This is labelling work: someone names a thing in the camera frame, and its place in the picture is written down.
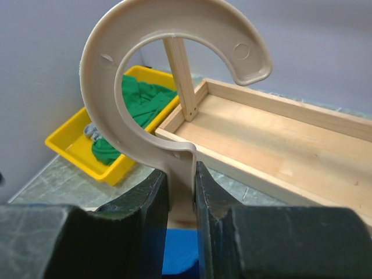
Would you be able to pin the wooden clothes rack centre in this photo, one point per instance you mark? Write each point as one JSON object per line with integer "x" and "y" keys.
{"x": 298, "y": 153}

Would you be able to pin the beige wooden hanger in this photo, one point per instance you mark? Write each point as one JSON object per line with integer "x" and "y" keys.
{"x": 121, "y": 107}

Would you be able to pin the yellow plastic tray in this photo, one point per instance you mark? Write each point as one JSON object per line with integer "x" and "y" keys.
{"x": 70, "y": 142}

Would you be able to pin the green garment in tray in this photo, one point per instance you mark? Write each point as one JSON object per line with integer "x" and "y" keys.
{"x": 144, "y": 102}

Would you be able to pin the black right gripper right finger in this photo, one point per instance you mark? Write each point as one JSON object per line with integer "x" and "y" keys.
{"x": 210, "y": 196}

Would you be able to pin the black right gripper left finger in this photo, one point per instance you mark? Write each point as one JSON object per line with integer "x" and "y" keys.
{"x": 146, "y": 203}

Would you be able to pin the grey cloth in tray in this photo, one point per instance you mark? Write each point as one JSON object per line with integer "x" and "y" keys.
{"x": 91, "y": 132}

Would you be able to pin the blue tank top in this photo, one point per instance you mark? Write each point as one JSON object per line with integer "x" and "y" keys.
{"x": 181, "y": 258}

